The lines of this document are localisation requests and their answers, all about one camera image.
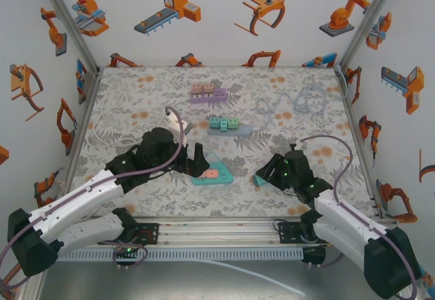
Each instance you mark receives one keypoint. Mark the teal triangular power strip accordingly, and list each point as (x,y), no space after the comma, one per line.
(222,177)

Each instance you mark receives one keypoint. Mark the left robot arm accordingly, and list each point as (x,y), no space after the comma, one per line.
(78,198)

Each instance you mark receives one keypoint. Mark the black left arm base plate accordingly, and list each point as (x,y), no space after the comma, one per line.
(149,233)

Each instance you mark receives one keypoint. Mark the floral patterned table mat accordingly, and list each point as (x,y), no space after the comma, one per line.
(238,194)

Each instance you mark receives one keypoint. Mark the purple power strip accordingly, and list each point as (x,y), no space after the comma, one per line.
(209,98)

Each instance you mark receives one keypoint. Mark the aluminium frame post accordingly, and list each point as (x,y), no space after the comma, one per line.
(370,21)
(68,21)

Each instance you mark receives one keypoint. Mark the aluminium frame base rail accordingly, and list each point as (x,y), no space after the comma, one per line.
(217,232)

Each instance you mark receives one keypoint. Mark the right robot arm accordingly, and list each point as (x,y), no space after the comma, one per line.
(346,218)

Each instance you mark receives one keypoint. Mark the grey-blue power strip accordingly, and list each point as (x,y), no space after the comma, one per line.
(243,130)

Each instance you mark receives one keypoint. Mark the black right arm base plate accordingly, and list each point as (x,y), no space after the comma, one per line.
(289,233)

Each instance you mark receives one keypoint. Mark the black controller box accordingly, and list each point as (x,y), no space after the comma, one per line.
(314,255)
(127,249)

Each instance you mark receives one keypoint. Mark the aluminium frame side rail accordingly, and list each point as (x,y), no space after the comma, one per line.
(86,109)
(360,143)

